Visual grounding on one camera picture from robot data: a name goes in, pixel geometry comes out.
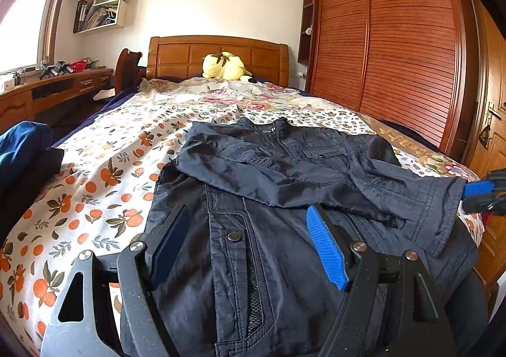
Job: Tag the white wall shelf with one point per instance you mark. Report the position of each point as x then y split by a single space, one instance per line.
99 15

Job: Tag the folded blue garment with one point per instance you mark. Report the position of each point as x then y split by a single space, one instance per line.
28 159

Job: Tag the red basket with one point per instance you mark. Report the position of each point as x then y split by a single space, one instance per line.
78 66

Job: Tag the yellow plush toy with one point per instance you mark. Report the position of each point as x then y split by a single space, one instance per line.
225 65

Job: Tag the wooden louvered wardrobe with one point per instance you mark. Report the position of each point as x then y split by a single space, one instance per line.
411 62

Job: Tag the wooden door with handle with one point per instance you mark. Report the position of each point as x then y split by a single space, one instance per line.
487 151

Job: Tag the black jacket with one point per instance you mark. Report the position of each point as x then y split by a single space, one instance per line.
248 280

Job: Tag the window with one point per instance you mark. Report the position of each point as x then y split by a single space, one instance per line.
28 32

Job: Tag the orange floral bed sheet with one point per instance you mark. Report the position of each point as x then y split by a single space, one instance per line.
98 200

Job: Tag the wooden chair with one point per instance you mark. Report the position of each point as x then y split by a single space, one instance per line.
126 71

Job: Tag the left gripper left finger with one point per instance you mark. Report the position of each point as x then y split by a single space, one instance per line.
106 307

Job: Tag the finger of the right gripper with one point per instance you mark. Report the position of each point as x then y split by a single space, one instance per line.
494 182
485 203

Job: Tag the wooden desk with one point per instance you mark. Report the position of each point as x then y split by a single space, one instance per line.
24 102

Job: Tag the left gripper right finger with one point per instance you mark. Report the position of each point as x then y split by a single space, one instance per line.
391 307

